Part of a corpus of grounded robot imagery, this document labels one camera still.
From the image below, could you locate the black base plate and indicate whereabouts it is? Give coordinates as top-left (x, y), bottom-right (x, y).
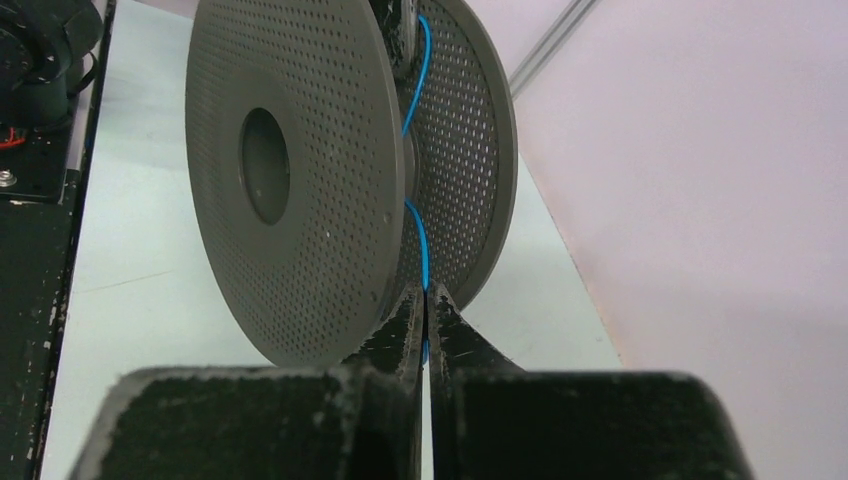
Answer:
top-left (1, 127), bottom-right (96, 479)

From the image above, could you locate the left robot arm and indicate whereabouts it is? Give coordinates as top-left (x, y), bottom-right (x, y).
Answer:
top-left (1, 1), bottom-right (427, 144)

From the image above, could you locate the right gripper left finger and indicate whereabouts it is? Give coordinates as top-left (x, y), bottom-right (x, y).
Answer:
top-left (70, 284), bottom-right (426, 479)

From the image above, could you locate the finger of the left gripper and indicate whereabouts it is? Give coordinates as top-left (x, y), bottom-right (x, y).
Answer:
top-left (369, 0), bottom-right (419, 80)

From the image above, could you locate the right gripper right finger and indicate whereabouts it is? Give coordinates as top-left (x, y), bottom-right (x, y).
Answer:
top-left (427, 283), bottom-right (754, 479)

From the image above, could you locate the black cable spool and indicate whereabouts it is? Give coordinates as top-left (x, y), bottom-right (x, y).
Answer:
top-left (186, 1), bottom-right (518, 367)

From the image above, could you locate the blue thin cable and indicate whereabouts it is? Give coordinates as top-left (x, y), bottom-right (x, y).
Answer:
top-left (401, 14), bottom-right (433, 366)

